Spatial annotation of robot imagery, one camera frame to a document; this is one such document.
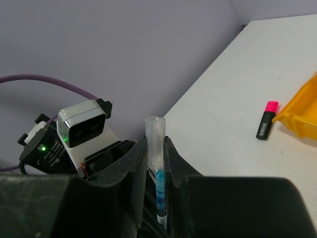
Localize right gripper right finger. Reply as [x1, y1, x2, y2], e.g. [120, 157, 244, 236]
[163, 137, 317, 238]

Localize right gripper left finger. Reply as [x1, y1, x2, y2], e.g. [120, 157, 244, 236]
[0, 137, 147, 238]

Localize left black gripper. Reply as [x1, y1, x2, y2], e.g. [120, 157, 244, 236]
[83, 140, 136, 180]

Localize blue pen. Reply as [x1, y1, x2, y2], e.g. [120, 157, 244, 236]
[156, 169, 167, 230]

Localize pink cap black highlighter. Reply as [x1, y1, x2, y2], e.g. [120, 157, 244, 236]
[256, 101, 279, 140]

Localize yellow four-compartment organizer tray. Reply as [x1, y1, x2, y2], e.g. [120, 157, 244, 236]
[272, 74, 317, 140]

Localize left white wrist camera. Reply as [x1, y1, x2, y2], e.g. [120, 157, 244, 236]
[56, 99, 118, 178]

